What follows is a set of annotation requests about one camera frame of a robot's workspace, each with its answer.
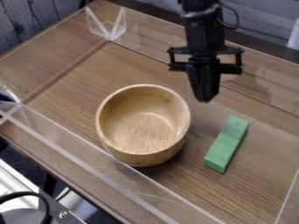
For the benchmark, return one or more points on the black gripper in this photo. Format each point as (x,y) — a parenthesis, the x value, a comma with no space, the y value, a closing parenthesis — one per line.
(205,50)

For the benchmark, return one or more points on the green rectangular block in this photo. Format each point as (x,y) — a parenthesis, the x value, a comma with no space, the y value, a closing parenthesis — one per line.
(225,144)

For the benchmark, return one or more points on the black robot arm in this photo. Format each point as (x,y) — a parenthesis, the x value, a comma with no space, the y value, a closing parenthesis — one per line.
(197,5)

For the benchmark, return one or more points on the brown wooden bowl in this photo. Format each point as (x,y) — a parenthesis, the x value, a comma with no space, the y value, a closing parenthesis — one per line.
(143,121)

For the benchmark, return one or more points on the clear acrylic corner bracket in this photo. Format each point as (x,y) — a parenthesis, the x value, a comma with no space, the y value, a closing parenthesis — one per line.
(107,30)

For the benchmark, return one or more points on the clear acrylic front wall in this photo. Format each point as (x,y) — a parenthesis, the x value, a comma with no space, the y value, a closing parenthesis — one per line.
(136,199)

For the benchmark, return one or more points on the grey metal base plate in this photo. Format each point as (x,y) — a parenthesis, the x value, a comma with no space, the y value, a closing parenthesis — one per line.
(24,204)

